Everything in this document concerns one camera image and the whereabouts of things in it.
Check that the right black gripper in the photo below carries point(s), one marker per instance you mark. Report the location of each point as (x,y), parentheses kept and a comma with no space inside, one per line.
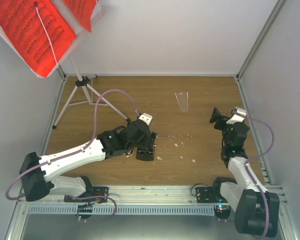
(215,115)

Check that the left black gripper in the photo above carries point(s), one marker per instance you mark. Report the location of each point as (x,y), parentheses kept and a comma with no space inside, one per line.
(144,143)

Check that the aluminium rail with cable duct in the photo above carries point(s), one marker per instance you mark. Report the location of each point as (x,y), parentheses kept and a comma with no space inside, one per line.
(132,200)

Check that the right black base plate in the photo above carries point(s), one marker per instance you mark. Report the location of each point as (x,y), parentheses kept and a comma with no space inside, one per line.
(209,195)

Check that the clear plastic metronome cover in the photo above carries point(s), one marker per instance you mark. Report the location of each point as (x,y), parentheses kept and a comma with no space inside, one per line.
(182,99)

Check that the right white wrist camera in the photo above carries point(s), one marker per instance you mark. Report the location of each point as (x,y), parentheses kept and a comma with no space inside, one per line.
(238,115)

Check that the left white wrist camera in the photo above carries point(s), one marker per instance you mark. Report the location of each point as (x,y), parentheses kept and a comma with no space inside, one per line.
(146,118)

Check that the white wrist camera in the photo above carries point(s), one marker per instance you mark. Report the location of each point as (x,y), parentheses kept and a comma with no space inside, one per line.
(238,115)
(146,118)

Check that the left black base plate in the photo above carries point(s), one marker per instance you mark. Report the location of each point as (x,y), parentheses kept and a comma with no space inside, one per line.
(97,195)

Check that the red sheet music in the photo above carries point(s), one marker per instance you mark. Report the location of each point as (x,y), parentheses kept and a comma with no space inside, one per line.
(82,11)
(37,31)

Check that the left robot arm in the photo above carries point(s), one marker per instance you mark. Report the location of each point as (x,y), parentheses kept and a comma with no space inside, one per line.
(42,176)

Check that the black metronome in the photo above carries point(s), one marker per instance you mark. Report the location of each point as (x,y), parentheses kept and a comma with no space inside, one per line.
(145,156)

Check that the red sheet music right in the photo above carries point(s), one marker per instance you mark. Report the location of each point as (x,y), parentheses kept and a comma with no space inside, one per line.
(82,11)

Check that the white debris pile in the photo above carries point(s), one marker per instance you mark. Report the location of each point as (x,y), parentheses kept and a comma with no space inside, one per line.
(167,147)

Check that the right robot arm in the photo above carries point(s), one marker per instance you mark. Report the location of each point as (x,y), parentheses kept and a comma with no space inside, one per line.
(256,209)

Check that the red sheet music left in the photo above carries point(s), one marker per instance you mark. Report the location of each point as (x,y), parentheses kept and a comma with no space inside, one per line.
(37,31)

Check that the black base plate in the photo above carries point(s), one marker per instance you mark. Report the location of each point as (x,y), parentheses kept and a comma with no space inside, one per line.
(209,195)
(97,195)

